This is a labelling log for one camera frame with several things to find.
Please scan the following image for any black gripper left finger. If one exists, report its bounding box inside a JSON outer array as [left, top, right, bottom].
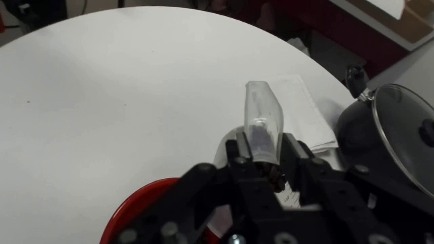
[[113, 135, 276, 244]]

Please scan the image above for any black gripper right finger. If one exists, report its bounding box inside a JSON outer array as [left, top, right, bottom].
[[283, 133, 434, 244]]

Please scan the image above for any clear plastic measuring jug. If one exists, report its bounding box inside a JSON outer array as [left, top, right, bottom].
[[214, 81, 318, 212]]

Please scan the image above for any red bowl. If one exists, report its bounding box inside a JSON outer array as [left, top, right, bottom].
[[100, 177, 223, 244]]

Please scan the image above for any black cooking pot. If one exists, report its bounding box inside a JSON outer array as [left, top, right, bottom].
[[337, 66, 434, 201]]

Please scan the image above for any glass pot lid black knob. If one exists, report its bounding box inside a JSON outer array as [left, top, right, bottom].
[[371, 83, 434, 200]]

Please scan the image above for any white folded cloth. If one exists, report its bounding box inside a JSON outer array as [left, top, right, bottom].
[[266, 74, 340, 155]]

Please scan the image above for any desk with red-brown panel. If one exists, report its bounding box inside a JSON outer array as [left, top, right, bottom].
[[271, 0, 434, 79]]

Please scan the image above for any open brown cardboard box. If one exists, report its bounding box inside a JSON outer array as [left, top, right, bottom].
[[398, 0, 434, 45]]

